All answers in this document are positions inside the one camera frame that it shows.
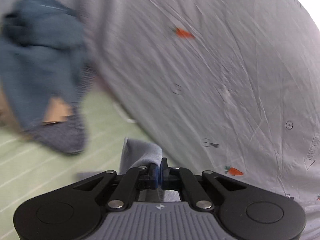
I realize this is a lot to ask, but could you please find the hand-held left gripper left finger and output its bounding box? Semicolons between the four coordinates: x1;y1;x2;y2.
74;163;160;212

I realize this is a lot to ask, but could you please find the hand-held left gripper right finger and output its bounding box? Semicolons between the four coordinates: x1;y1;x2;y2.
160;157;248;212

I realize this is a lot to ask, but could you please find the grey shirt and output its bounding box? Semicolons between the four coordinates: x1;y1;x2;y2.
119;137;166;202

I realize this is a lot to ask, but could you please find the green grid mat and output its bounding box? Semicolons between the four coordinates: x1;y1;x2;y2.
0;89;160;240

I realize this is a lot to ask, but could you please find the white printed sheet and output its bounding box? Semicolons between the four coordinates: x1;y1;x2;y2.
82;0;320;240

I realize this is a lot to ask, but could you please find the teal garment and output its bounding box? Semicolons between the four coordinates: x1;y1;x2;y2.
0;0;88;132

